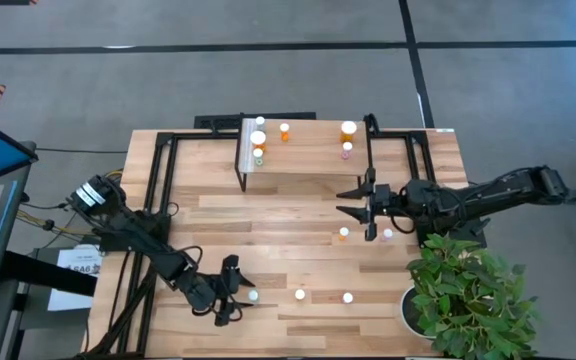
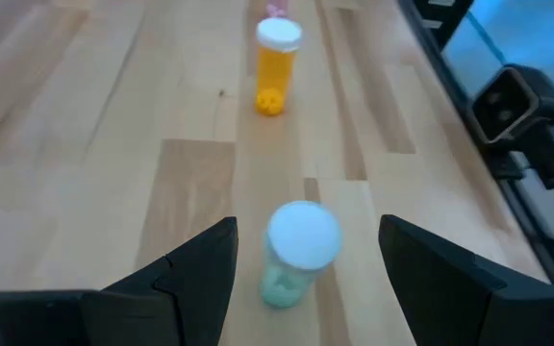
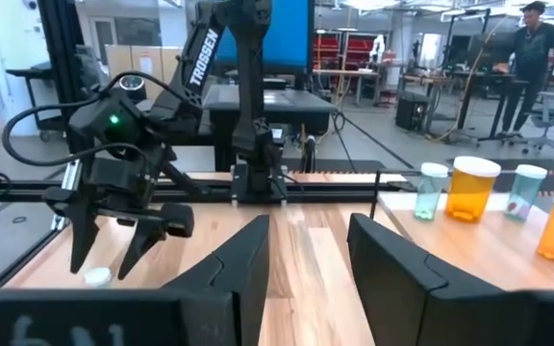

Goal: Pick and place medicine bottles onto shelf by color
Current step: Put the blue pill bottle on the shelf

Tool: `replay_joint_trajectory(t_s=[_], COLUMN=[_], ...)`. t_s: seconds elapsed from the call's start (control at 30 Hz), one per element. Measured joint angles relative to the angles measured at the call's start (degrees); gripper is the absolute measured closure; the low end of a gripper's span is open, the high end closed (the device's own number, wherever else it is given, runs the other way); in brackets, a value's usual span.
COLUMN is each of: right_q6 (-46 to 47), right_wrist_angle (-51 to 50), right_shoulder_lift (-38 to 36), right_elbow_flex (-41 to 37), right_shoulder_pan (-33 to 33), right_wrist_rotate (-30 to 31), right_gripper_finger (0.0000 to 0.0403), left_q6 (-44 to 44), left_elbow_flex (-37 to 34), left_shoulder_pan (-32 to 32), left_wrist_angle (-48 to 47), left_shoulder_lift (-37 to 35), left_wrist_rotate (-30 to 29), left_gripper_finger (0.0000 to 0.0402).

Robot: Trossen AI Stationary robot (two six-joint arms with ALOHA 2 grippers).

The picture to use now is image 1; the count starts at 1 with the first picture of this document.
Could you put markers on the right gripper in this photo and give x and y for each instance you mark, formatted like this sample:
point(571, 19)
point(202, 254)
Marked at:
point(390, 200)

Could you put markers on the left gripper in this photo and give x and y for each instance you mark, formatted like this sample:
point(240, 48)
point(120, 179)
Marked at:
point(208, 292)

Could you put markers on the pink pill bottle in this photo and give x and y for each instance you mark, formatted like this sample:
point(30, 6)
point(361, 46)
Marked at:
point(388, 233)
point(347, 298)
point(347, 146)

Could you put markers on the large orange pill bottle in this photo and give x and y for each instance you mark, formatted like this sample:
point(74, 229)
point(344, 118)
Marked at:
point(348, 127)
point(257, 137)

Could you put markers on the small orange pill bottle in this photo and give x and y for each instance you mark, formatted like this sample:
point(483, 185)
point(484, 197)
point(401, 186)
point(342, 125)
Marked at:
point(343, 231)
point(284, 127)
point(299, 294)

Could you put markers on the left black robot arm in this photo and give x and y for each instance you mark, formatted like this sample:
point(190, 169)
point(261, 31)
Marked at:
point(133, 230)

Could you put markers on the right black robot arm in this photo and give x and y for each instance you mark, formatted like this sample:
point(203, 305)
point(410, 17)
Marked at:
point(493, 192)

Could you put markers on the wooden shelf with black legs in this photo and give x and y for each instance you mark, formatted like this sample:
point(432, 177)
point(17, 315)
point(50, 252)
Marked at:
point(308, 160)

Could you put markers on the white plant pot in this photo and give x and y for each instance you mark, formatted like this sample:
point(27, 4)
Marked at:
point(408, 315)

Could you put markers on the green leafy plant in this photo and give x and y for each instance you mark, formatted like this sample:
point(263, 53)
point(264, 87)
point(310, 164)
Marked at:
point(468, 300)

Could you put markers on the black power strip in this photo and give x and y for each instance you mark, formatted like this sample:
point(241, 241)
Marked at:
point(215, 121)

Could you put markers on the white printed paper sheet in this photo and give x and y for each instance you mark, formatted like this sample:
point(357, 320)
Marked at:
point(75, 260)

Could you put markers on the black aluminium table frame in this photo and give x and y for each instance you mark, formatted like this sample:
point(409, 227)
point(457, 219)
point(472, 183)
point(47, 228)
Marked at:
point(157, 165)

